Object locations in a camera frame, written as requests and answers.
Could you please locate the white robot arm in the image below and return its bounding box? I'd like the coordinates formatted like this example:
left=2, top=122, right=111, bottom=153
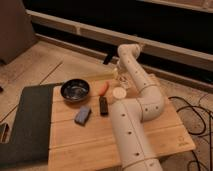
left=110, top=44, right=165, bottom=171

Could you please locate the orange carrot toy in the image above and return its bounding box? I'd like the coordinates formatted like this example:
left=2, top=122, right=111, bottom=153
left=98, top=81, right=109, bottom=96

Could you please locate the small black object on floor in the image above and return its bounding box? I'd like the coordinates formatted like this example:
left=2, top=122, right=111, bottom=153
left=103, top=53, right=113, bottom=65

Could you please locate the black rectangular block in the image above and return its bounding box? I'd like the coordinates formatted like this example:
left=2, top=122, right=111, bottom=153
left=99, top=96, right=108, bottom=116

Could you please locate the dark blue bowl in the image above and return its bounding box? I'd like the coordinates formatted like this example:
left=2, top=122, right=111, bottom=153
left=60, top=79, right=90, bottom=102

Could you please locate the blue sponge block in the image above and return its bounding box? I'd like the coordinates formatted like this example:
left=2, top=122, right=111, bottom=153
left=74, top=106, right=91, bottom=126

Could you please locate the wooden board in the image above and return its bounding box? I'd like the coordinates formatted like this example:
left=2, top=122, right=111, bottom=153
left=48, top=75, right=195, bottom=171

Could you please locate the brown sofa corner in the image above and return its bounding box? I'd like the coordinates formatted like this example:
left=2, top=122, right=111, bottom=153
left=0, top=0, right=37, bottom=64

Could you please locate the dark green mat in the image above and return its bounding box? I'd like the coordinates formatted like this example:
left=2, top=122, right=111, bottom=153
left=0, top=83, right=59, bottom=169

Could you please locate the dark object at left edge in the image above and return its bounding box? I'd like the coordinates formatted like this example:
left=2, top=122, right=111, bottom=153
left=0, top=123, right=9, bottom=143

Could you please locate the black cable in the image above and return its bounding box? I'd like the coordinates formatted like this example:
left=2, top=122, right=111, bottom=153
left=168, top=93, right=213, bottom=171

